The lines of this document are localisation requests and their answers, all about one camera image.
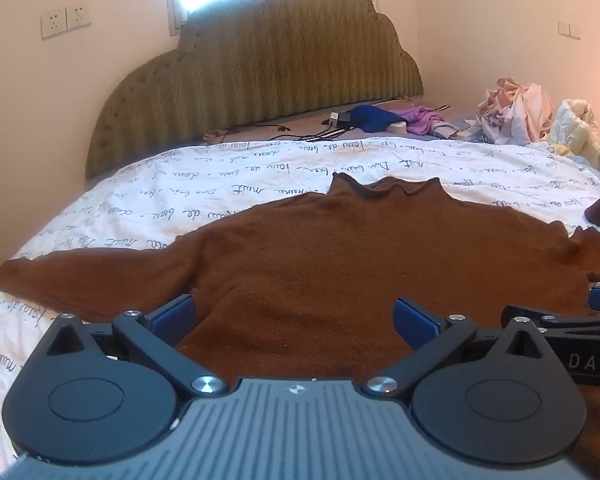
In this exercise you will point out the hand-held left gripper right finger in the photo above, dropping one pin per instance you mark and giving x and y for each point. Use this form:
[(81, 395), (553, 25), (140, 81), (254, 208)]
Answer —
[(416, 321)]

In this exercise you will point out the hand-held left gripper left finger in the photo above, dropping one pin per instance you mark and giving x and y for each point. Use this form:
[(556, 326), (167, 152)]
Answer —
[(172, 316)]

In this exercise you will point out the brown knit sweater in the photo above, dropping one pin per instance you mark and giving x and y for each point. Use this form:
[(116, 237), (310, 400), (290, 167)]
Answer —
[(320, 260)]

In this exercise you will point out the pile of pink clothes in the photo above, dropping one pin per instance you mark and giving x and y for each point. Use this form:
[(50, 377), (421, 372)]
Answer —
[(517, 110)]

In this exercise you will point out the white script printed blanket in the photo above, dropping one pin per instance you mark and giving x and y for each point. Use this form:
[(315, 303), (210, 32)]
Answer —
[(130, 185)]

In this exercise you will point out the pale yellow quilt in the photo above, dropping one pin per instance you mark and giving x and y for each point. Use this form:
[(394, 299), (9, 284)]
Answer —
[(577, 130)]

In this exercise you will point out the purple cloth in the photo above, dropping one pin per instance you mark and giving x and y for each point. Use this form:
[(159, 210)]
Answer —
[(422, 120)]

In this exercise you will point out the blue cloth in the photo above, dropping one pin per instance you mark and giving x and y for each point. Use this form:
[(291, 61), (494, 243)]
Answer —
[(372, 117)]

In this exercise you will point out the small white charger box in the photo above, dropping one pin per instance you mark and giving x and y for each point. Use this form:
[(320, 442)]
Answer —
[(336, 120)]

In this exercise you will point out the green upholstered headboard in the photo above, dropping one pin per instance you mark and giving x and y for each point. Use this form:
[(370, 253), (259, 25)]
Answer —
[(280, 60)]

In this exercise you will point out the white wall light switch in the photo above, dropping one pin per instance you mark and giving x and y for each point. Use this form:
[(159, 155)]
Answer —
[(568, 30)]

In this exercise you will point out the white wall socket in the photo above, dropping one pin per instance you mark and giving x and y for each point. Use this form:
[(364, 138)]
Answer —
[(78, 16), (53, 25)]

